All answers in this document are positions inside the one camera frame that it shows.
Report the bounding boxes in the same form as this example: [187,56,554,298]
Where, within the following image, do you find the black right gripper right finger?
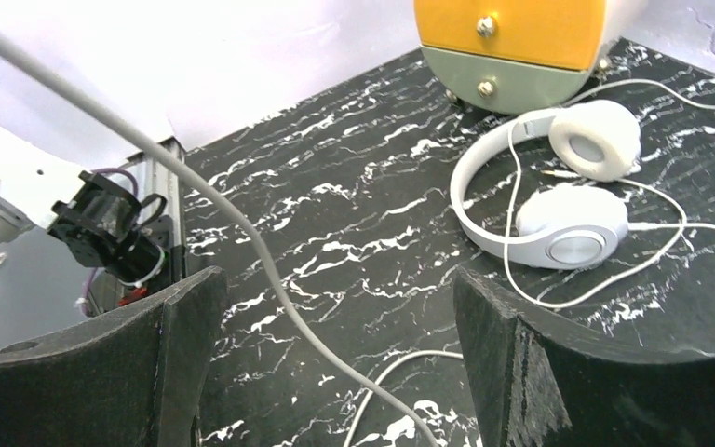
[452,267,715,446]

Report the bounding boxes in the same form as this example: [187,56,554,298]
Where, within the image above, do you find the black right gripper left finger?
[0,266,228,446]

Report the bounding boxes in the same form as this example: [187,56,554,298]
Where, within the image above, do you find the large white over-ear headphones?
[0,8,465,447]

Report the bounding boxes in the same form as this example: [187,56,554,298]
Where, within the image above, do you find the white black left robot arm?
[0,127,166,287]

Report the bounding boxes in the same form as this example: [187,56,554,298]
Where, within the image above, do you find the small white on-ear headphones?
[449,78,715,311]

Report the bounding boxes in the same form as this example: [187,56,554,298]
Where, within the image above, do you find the pastel mini drawer cabinet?
[413,0,647,115]

